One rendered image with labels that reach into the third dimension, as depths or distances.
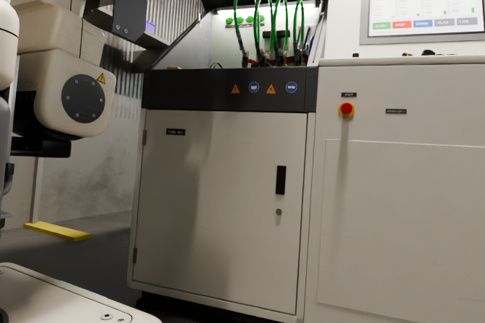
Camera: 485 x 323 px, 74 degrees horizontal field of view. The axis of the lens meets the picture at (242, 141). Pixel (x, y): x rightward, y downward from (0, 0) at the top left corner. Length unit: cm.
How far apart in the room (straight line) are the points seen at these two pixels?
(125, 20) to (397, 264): 103
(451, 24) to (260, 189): 96
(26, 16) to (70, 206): 230
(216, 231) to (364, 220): 51
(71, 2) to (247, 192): 77
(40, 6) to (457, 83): 112
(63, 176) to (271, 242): 211
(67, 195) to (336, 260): 232
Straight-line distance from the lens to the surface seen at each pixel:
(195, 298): 133
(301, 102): 114
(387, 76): 115
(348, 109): 108
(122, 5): 85
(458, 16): 155
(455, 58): 120
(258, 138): 115
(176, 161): 127
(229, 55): 185
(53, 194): 292
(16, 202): 279
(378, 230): 113
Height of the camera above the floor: 63
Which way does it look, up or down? 2 degrees up
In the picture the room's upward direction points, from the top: 4 degrees clockwise
